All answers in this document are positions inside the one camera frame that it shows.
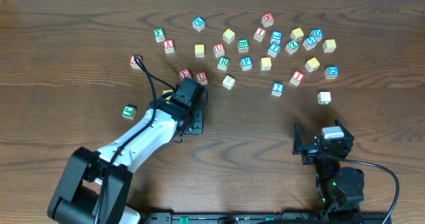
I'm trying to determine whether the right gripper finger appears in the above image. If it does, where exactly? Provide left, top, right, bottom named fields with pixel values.
left=292, top=124, right=303, bottom=155
left=335, top=118, right=355, bottom=146

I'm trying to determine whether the red E block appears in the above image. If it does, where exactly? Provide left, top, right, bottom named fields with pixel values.
left=178, top=68, right=192, bottom=80

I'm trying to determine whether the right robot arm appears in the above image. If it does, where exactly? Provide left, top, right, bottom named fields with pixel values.
left=292, top=120, right=365, bottom=221

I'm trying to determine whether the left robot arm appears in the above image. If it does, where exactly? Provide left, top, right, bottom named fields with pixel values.
left=47, top=78, right=208, bottom=224

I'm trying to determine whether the yellow block near left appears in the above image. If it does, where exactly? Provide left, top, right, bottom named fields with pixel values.
left=163, top=89, right=173, bottom=100

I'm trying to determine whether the red U block lower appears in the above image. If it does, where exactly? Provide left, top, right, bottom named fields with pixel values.
left=195, top=72, right=208, bottom=85

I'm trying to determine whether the red u block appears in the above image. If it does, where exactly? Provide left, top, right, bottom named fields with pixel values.
left=213, top=43, right=225, bottom=58
left=195, top=72, right=208, bottom=85

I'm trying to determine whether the plain L block green 7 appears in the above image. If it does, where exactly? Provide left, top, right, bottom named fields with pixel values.
left=317, top=92, right=331, bottom=105

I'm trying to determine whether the plain K block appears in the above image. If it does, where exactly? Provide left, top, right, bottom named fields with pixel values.
left=222, top=75, right=236, bottom=90

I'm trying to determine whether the green R block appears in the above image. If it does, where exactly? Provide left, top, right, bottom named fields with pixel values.
left=217, top=56, right=230, bottom=71

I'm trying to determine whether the blue 2 block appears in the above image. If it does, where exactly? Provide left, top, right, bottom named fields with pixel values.
left=272, top=82, right=284, bottom=96

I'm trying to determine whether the yellow block centre left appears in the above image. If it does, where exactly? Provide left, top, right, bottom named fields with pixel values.
left=195, top=44, right=205, bottom=58

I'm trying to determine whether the green J block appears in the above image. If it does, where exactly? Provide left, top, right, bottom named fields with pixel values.
left=122, top=105, right=137, bottom=120

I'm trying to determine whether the red I block lower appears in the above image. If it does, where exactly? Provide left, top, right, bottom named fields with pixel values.
left=290, top=70, right=305, bottom=86

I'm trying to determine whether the red i block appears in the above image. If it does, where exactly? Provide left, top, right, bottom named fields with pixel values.
left=254, top=27, right=266, bottom=42
left=290, top=70, right=305, bottom=86

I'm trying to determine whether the red U block upper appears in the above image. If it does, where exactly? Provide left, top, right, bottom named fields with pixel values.
left=213, top=43, right=225, bottom=58

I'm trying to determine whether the red A block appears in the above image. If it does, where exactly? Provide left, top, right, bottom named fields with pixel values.
left=129, top=55, right=140, bottom=69

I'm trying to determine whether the blue D block lower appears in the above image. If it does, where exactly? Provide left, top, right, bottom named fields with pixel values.
left=324, top=66, right=339, bottom=80

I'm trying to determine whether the blue d block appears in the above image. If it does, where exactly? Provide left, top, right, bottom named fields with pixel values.
left=324, top=66, right=339, bottom=80
left=310, top=29, right=323, bottom=42

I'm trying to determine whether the green F block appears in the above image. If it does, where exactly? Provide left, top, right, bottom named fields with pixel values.
left=153, top=28, right=165, bottom=43

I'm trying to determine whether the blue P block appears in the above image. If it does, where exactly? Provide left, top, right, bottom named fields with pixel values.
left=240, top=56, right=253, bottom=71

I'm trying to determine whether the yellow K block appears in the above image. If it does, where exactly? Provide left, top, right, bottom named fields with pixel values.
left=305, top=57, right=320, bottom=72

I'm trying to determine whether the yellow block top centre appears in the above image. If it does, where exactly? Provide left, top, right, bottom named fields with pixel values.
left=222, top=29, right=236, bottom=44

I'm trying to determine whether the green B block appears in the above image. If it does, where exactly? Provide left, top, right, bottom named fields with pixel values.
left=238, top=39, right=250, bottom=53

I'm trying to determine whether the blue X block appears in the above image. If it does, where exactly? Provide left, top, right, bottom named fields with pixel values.
left=192, top=17, right=205, bottom=32

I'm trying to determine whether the yellow S block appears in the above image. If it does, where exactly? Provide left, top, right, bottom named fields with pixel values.
left=260, top=57, right=272, bottom=70

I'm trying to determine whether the yellow B block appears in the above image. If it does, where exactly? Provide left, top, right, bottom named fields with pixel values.
left=323, top=39, right=337, bottom=53

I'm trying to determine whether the green Z block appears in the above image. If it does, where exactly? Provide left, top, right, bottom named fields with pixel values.
left=286, top=40, right=299, bottom=55

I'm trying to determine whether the blue T block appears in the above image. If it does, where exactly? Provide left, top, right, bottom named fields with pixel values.
left=268, top=43, right=282, bottom=58

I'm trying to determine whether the blue 5 block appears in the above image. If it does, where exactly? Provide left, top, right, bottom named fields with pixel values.
left=303, top=36, right=317, bottom=51

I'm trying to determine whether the red I block upper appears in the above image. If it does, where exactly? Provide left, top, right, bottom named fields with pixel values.
left=254, top=27, right=266, bottom=42

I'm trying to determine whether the yellow block top right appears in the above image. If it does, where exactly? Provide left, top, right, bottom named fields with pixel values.
left=290, top=27, right=304, bottom=42

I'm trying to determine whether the blue L block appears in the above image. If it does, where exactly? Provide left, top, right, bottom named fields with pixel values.
left=270, top=31, right=282, bottom=44

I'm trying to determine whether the blue D block upper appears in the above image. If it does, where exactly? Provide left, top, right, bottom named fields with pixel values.
left=310, top=29, right=323, bottom=42

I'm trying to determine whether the red H block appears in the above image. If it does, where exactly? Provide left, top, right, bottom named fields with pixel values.
left=262, top=13, right=274, bottom=28

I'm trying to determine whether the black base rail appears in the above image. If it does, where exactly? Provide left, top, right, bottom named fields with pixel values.
left=139, top=210, right=385, bottom=224

